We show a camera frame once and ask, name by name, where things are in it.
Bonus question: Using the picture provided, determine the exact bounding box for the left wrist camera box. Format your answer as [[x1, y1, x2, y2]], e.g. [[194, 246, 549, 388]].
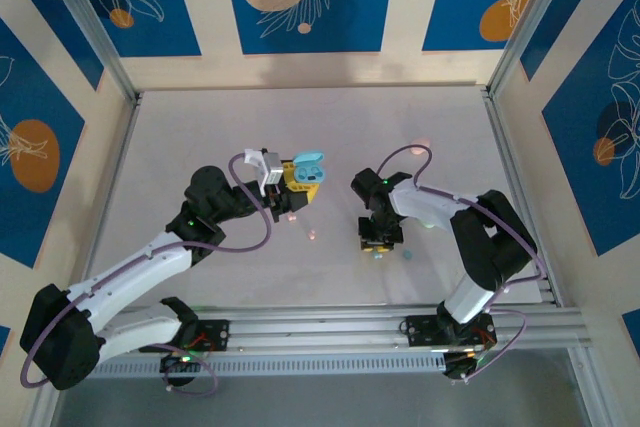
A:
[[243, 148, 285, 187]]

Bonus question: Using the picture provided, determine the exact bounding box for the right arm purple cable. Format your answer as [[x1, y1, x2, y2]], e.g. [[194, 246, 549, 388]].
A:
[[374, 145, 550, 383]]

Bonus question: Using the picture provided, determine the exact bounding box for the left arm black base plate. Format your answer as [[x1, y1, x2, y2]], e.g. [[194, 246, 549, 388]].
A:
[[188, 319, 232, 354]]

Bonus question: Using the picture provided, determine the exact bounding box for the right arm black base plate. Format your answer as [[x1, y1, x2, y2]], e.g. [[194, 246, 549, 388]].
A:
[[401, 313, 497, 349]]

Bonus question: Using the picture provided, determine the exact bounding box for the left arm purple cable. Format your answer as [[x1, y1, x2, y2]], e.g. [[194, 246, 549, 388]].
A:
[[19, 152, 277, 397]]

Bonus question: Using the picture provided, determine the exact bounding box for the aluminium table side rail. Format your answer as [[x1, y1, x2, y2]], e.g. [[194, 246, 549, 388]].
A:
[[79, 94, 144, 278], [480, 88, 565, 307]]

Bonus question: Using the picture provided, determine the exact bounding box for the aluminium frame post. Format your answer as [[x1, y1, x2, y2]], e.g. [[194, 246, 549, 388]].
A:
[[485, 0, 589, 98], [34, 0, 144, 106]]

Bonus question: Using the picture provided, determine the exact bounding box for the blue earbud charging case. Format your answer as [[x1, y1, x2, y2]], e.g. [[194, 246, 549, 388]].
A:
[[292, 150, 327, 185]]

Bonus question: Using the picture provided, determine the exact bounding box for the black base controller box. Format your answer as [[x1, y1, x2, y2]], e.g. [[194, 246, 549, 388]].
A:
[[442, 351, 481, 381], [159, 354, 199, 388]]

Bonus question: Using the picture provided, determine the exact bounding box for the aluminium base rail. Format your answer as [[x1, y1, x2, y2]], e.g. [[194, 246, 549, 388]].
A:
[[99, 302, 587, 354]]

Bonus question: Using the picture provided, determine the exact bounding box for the grey slotted cable duct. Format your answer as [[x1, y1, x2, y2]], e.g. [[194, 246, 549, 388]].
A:
[[89, 351, 450, 379]]

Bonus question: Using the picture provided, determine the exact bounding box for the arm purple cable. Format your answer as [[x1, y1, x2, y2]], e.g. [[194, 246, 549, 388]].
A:
[[374, 145, 550, 383], [19, 152, 277, 397]]

